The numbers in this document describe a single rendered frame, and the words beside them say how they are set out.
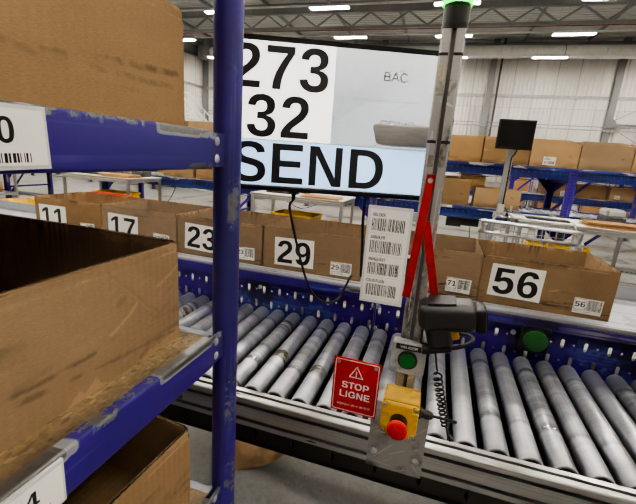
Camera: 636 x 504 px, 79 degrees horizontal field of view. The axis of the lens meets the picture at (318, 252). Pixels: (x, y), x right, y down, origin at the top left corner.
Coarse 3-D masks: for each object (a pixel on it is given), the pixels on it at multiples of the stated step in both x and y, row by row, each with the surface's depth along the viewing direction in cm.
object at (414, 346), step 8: (392, 344) 77; (400, 344) 76; (408, 344) 76; (416, 344) 76; (392, 352) 77; (400, 352) 77; (408, 352) 76; (416, 352) 76; (392, 360) 77; (416, 360) 75; (424, 360) 76; (392, 368) 78; (400, 368) 77; (408, 368) 76; (416, 368) 76
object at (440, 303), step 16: (432, 304) 70; (448, 304) 69; (464, 304) 69; (480, 304) 70; (432, 320) 70; (448, 320) 69; (464, 320) 68; (480, 320) 67; (432, 336) 72; (448, 336) 71; (432, 352) 72; (448, 352) 71
